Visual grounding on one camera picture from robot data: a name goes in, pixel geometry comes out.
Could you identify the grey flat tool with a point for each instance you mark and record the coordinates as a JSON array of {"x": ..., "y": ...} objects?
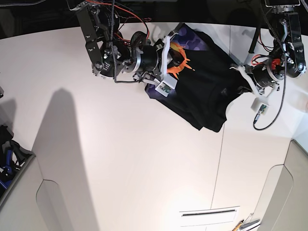
[{"x": 250, "y": 225}]

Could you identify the blue and black tools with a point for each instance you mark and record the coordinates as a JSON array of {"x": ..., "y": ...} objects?
[{"x": 12, "y": 158}]

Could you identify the beige chair right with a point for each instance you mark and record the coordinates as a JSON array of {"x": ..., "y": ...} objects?
[{"x": 283, "y": 204}]

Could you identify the black T-shirt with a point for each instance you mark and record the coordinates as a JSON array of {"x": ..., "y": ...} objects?
[{"x": 206, "y": 82}]

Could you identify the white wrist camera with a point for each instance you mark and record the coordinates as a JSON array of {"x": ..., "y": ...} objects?
[
  {"x": 166, "y": 85},
  {"x": 260, "y": 105}
]

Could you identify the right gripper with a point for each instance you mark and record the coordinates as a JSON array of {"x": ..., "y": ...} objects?
[{"x": 152, "y": 61}]

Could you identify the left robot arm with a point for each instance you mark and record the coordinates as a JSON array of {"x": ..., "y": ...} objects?
[{"x": 276, "y": 50}]

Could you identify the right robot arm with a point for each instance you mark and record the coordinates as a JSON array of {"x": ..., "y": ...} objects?
[{"x": 123, "y": 60}]

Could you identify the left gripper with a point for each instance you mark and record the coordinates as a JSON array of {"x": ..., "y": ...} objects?
[{"x": 261, "y": 80}]

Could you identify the yellow handled tool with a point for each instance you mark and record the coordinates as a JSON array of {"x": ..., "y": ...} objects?
[{"x": 238, "y": 225}]

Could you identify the beige chair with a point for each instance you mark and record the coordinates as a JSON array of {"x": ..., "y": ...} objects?
[
  {"x": 283, "y": 204},
  {"x": 52, "y": 196}
]

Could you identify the beige chair left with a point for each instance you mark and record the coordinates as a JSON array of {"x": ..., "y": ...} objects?
[{"x": 52, "y": 196}]

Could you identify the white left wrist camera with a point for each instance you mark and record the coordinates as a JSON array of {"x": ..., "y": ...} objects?
[{"x": 260, "y": 105}]

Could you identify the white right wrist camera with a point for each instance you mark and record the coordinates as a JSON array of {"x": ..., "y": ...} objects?
[{"x": 166, "y": 85}]

